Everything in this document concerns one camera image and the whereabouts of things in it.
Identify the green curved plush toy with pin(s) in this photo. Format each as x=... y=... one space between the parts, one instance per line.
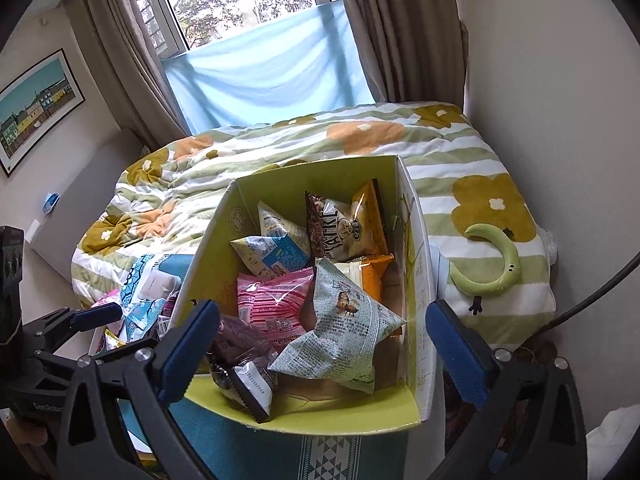
x=505 y=260

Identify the brown lettered chip bag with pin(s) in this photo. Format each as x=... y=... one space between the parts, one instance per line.
x=327 y=225

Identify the white wall switch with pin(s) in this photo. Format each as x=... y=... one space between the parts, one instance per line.
x=32 y=230

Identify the light blue cloth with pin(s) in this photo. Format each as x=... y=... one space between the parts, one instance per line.
x=270 y=75

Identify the beige headboard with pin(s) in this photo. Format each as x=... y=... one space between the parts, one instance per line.
x=85 y=185

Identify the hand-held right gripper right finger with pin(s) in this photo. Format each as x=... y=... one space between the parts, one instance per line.
x=452 y=345

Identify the pink snack bag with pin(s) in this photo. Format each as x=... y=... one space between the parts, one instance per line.
x=272 y=307

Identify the small blue white object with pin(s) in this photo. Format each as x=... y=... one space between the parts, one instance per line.
x=50 y=203

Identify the green cardboard box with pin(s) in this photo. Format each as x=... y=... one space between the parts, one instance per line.
x=320 y=420

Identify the pile of snack packets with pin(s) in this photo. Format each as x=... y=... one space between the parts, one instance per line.
x=140 y=290

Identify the black curved stand rod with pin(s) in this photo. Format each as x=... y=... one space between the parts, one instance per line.
x=590 y=300

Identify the floral striped quilt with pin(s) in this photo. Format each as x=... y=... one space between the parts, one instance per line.
x=450 y=170

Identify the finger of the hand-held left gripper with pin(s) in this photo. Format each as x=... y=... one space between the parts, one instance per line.
x=97 y=315

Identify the framed houses picture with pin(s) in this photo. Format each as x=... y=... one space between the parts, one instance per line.
x=35 y=110

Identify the dark purple snack bag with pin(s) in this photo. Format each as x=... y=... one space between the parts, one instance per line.
x=240 y=340

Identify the blue patterned table mat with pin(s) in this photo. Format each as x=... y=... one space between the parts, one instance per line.
x=260 y=455

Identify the person's left hand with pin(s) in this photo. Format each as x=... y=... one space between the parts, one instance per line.
x=25 y=435

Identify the white plastic bag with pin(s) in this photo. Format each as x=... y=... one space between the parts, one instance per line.
x=615 y=440

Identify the orange white chip bag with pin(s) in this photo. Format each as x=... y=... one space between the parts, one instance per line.
x=377 y=277

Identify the brown curtain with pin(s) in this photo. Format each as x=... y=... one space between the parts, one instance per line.
x=130 y=60
x=400 y=35

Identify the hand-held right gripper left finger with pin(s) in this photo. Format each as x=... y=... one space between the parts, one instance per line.
x=187 y=352

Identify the black white cookie pack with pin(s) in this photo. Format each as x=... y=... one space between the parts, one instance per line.
x=250 y=387

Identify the pale green triangular snack bag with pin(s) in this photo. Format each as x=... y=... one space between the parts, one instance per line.
x=340 y=325

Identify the blue white snack bag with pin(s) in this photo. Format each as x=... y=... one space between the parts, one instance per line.
x=272 y=255

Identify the white triangular snack bag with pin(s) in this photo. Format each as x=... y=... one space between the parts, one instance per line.
x=277 y=222

